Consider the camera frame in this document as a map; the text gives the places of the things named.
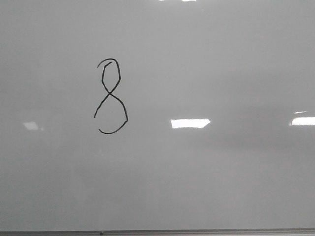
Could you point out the white glossy whiteboard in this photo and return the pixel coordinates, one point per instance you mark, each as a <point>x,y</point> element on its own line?
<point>156,114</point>

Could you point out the grey metal whiteboard frame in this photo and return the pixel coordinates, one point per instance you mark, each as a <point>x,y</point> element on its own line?
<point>204,232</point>

